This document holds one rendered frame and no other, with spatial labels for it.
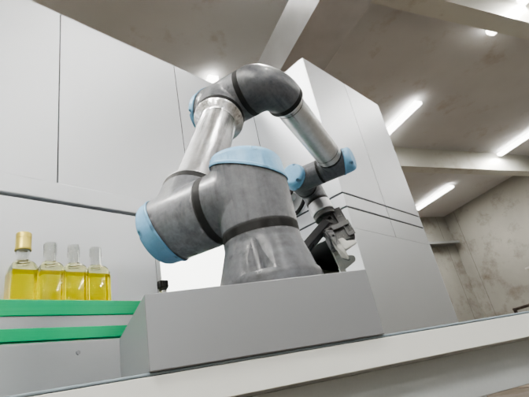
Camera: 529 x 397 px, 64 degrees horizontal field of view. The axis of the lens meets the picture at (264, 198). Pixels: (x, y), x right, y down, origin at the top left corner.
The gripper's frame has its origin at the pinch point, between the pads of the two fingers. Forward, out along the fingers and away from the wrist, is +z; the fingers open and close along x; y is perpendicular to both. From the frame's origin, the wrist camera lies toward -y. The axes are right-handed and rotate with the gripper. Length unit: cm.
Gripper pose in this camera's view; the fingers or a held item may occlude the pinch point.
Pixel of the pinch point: (346, 271)
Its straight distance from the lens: 129.1
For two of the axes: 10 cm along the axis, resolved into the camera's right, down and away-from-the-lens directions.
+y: 9.2, -3.8, 0.6
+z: 3.5, 7.7, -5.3
